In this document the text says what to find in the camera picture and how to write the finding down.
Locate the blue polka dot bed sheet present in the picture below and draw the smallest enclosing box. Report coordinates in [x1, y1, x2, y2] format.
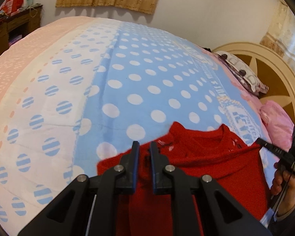
[0, 17, 268, 235]

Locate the cream wooden headboard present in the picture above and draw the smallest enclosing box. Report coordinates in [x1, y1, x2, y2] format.
[213, 42, 295, 122]

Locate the red gift bag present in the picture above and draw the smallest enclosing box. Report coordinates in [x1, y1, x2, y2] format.
[1, 0, 24, 16]

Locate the patterned white pillow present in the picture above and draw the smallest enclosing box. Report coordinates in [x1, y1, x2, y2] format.
[201, 48, 269, 96]

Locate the dark wooden desk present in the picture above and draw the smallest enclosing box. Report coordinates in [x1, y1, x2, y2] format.
[0, 4, 43, 56]

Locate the pink folded quilt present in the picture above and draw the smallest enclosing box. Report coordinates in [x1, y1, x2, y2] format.
[260, 101, 294, 151]

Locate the person's right hand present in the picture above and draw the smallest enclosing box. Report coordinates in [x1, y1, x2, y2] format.
[270, 161, 295, 212]

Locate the red knitted sweater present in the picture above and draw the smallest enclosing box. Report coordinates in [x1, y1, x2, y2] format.
[96, 121, 271, 236]

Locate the beige side window curtain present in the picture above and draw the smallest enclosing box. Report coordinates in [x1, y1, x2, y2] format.
[260, 0, 295, 73]

